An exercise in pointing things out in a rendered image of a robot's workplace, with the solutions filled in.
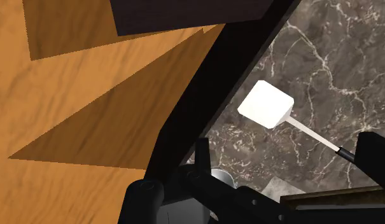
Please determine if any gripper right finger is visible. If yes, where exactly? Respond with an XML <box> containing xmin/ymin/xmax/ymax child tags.
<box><xmin>354</xmin><ymin>131</ymin><xmax>385</xmax><ymax>193</ymax></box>

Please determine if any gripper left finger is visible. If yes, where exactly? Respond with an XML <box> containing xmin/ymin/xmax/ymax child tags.
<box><xmin>117</xmin><ymin>137</ymin><xmax>290</xmax><ymax>224</ymax></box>

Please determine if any silver round pot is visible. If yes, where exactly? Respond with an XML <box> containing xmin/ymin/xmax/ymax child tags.
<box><xmin>211</xmin><ymin>168</ymin><xmax>237</xmax><ymax>189</ymax></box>

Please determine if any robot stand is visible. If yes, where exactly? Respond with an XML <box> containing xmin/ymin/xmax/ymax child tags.
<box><xmin>109</xmin><ymin>0</ymin><xmax>295</xmax><ymax>37</ymax></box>

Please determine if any white spatula with black handle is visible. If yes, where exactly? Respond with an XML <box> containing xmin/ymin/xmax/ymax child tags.
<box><xmin>237</xmin><ymin>80</ymin><xmax>357</xmax><ymax>164</ymax></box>

